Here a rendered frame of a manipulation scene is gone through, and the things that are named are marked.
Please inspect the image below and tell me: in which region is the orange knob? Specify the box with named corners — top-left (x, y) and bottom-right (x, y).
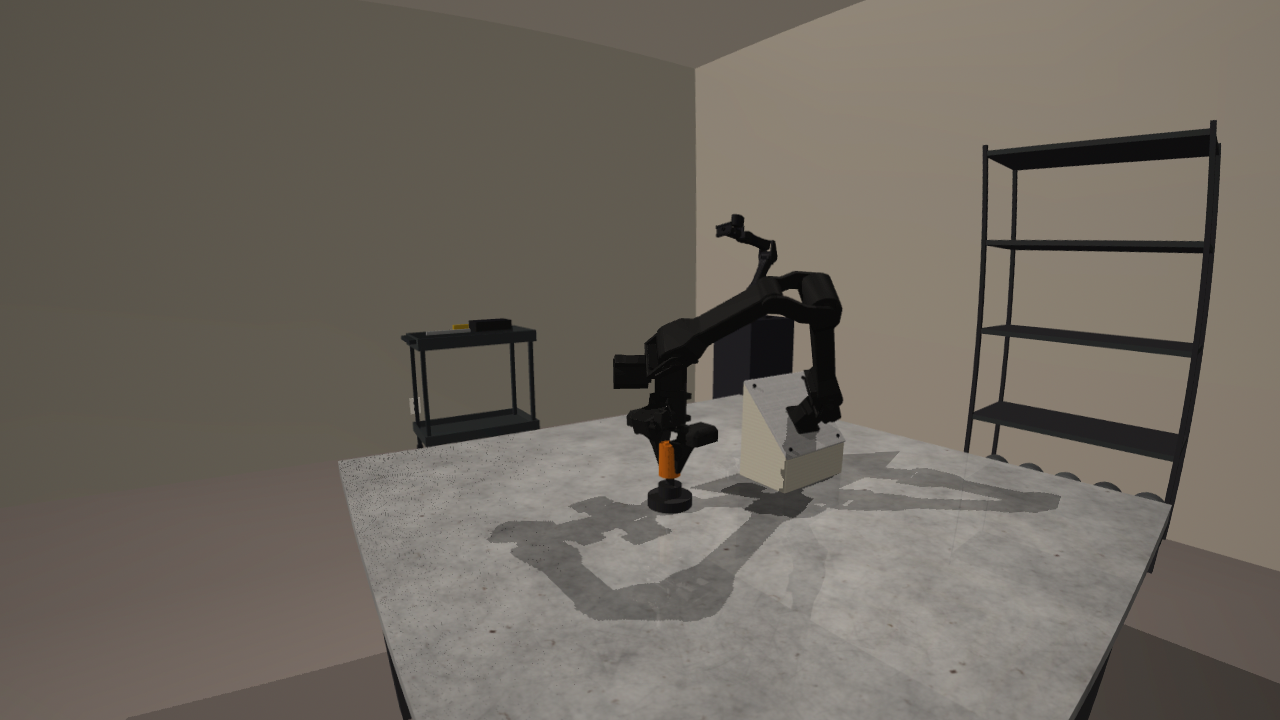
top-left (659, 439), bottom-right (680, 479)

